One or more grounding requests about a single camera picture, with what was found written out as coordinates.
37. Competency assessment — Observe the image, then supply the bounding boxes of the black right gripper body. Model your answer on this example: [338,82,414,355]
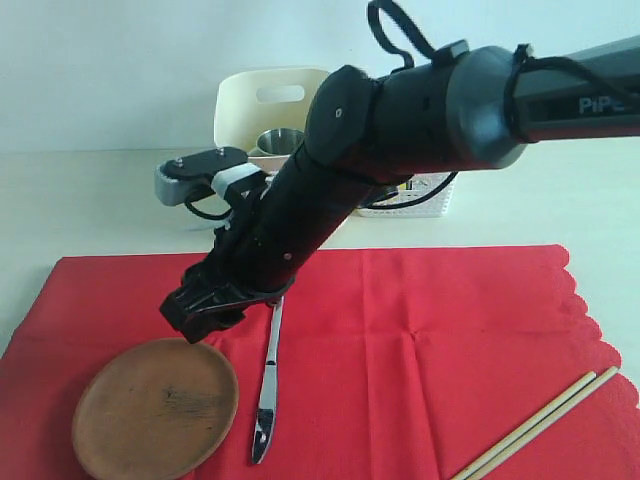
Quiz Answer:
[182,149,370,305]

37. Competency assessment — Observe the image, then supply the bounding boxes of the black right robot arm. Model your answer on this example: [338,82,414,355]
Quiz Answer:
[160,37,639,343]

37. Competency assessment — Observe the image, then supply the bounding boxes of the wooden chopstick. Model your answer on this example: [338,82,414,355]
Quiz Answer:
[452,371,596,480]
[467,366,619,479]

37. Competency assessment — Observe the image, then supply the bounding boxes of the silver table knife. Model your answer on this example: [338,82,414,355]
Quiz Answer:
[251,297,284,465]

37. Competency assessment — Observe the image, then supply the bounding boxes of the lower wooden chopstick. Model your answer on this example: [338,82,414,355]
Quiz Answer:
[467,366,619,479]

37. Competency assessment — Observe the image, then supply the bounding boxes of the stainless steel cup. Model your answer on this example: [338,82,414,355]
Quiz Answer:
[256,128,304,156]

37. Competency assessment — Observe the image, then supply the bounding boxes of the brown wooden plate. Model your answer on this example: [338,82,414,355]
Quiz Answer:
[72,338,239,479]

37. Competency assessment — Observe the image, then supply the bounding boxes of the cream plastic bin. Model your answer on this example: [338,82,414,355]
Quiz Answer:
[213,67,329,152]

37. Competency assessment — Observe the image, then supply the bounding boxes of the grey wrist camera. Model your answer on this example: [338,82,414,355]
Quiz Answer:
[154,147,267,206]

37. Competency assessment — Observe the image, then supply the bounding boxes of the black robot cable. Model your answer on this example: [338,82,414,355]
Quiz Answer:
[367,0,640,146]

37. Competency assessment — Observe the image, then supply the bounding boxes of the white perforated plastic basket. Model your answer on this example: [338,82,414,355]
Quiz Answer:
[355,173,455,218]

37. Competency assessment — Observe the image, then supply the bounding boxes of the upper wooden chopstick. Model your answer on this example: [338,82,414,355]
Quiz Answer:
[452,371,596,480]

